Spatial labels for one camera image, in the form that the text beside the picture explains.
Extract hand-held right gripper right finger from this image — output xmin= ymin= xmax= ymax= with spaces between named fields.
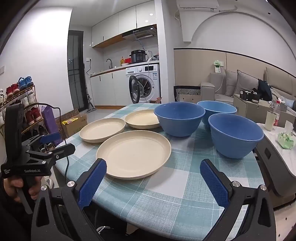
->
xmin=199 ymin=159 xmax=277 ymax=241

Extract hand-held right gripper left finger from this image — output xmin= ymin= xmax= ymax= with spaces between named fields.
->
xmin=31 ymin=158 xmax=107 ymax=241

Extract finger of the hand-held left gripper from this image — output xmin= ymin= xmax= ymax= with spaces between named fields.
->
xmin=22 ymin=132 xmax=60 ymax=151
xmin=26 ymin=143 xmax=76 ymax=163

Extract cream plate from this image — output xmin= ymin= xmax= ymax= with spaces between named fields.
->
xmin=79 ymin=118 xmax=126 ymax=143
xmin=125 ymin=109 xmax=162 ymax=129
xmin=96 ymin=130 xmax=171 ymax=180

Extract blue bowl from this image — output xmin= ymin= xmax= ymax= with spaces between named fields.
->
xmin=208 ymin=113 xmax=264 ymax=159
xmin=154 ymin=102 xmax=206 ymax=137
xmin=196 ymin=100 xmax=237 ymax=126

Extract person's left forearm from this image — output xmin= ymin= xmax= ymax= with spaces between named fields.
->
xmin=0 ymin=192 xmax=35 ymax=241

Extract person's left hand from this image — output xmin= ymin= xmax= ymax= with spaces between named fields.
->
xmin=3 ymin=177 xmax=40 ymax=202

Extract purple bag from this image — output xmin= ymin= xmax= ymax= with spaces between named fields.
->
xmin=42 ymin=105 xmax=59 ymax=141

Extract brown cardboard box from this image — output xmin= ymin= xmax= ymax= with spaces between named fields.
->
xmin=61 ymin=109 xmax=88 ymax=137

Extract floor mop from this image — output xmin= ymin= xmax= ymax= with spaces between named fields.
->
xmin=87 ymin=93 xmax=96 ymax=113

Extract teal checked tablecloth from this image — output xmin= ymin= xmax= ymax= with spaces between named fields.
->
xmin=54 ymin=103 xmax=258 ymax=241

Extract wooden shoe rack with shoes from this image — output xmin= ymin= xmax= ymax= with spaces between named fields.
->
xmin=0 ymin=76 xmax=55 ymax=153

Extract white marble table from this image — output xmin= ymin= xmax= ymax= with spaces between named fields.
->
xmin=255 ymin=123 xmax=296 ymax=186

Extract black glass door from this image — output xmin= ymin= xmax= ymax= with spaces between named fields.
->
xmin=68 ymin=30 xmax=87 ymax=112

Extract white kitchen counter cabinets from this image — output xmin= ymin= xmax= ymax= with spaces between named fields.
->
xmin=90 ymin=67 xmax=127 ymax=107

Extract grey side cabinet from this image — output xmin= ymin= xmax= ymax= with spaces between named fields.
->
xmin=233 ymin=94 xmax=288 ymax=127

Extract cream tumbler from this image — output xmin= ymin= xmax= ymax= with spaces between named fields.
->
xmin=264 ymin=110 xmax=278 ymax=131

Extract green tissue pack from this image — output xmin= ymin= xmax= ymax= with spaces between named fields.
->
xmin=277 ymin=132 xmax=294 ymax=149

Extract red capped plastic bottle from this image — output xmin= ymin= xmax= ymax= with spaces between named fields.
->
xmin=273 ymin=98 xmax=281 ymax=127

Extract black box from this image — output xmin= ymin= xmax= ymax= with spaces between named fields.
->
xmin=239 ymin=89 xmax=260 ymax=100

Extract grey sofa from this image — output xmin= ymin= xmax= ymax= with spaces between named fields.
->
xmin=201 ymin=67 xmax=296 ymax=109

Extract grey sofa cushion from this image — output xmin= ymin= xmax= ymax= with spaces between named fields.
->
xmin=225 ymin=69 xmax=238 ymax=97
xmin=233 ymin=70 xmax=259 ymax=98

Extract black jacket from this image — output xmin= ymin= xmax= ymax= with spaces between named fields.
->
xmin=257 ymin=79 xmax=273 ymax=100

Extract white washing machine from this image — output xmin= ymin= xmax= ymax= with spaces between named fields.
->
xmin=126 ymin=64 xmax=160 ymax=103

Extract black pressure cooker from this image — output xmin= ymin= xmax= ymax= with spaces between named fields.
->
xmin=130 ymin=50 xmax=147 ymax=63

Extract range hood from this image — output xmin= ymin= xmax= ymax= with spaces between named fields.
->
xmin=122 ymin=25 xmax=158 ymax=40

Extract white air conditioner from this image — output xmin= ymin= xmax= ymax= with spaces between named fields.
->
xmin=177 ymin=0 xmax=219 ymax=13

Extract white wall cabinets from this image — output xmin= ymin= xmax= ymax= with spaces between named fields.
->
xmin=91 ymin=2 xmax=156 ymax=48

